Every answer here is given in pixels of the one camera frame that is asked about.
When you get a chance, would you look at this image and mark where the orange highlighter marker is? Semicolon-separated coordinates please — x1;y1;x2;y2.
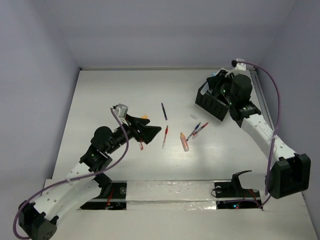
180;132;189;152

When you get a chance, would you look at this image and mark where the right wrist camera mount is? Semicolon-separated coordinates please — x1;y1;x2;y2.
225;58;247;77

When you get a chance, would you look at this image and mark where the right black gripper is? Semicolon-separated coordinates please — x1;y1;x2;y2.
206;69;236;106

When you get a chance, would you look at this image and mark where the black two-compartment pen holder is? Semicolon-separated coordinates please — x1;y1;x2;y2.
195;83;230;122

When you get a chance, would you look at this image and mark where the foil tape strip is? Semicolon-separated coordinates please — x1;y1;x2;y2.
125;180;217;211

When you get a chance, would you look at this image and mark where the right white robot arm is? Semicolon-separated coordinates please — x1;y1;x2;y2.
205;70;311;199

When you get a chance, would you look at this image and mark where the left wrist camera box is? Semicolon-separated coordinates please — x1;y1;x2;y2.
112;103;128;119

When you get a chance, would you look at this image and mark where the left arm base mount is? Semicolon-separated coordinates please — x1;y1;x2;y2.
80;181;127;211

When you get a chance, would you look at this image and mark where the aluminium rail right edge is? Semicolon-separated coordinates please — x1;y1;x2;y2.
249;66;274;130

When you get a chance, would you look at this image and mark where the white grey tray box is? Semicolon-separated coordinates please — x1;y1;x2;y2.
215;68;229;77

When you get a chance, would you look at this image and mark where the blue highlighter marker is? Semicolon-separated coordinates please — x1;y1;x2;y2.
200;73;216;95

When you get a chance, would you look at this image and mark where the purple pen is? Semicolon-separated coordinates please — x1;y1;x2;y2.
161;102;168;121

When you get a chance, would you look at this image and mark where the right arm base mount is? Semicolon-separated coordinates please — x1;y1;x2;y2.
210;170;262;210

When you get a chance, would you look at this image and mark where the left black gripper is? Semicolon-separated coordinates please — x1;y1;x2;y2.
106;114;161;154

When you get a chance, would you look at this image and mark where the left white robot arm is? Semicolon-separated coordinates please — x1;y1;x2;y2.
12;115;162;240

